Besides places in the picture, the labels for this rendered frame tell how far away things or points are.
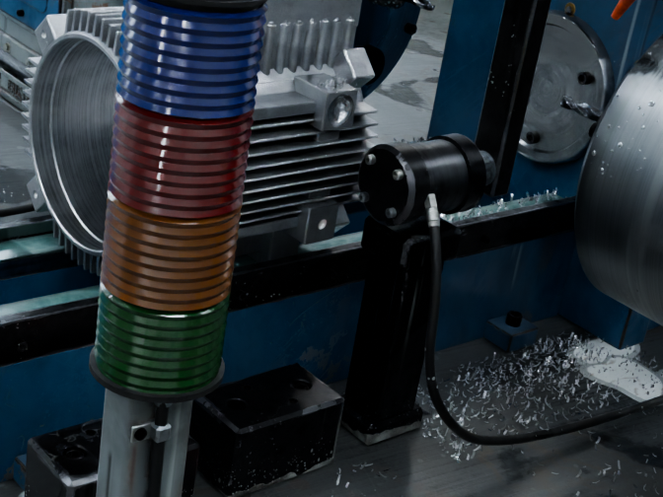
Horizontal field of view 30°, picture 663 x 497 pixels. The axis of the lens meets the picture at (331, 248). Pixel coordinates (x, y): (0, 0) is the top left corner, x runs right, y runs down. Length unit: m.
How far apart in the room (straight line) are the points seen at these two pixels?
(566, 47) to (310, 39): 0.36
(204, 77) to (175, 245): 0.08
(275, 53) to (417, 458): 0.33
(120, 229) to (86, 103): 0.44
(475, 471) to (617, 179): 0.25
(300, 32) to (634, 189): 0.26
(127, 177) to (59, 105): 0.43
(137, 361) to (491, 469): 0.48
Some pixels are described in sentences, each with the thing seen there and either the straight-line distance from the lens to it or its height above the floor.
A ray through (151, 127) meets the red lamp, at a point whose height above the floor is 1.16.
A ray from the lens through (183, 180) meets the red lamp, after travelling 0.52.
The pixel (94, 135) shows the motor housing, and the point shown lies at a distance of 0.98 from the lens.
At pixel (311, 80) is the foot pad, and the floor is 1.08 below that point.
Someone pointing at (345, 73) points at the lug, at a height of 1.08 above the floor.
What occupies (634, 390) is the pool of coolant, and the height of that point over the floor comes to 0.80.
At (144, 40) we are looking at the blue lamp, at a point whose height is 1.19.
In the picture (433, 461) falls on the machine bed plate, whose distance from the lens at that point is 0.98.
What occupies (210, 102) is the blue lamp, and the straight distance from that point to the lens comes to 0.51.
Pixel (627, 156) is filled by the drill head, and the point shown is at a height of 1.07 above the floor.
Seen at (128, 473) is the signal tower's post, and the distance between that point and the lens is 0.61.
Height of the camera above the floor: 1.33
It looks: 24 degrees down
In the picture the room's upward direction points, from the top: 9 degrees clockwise
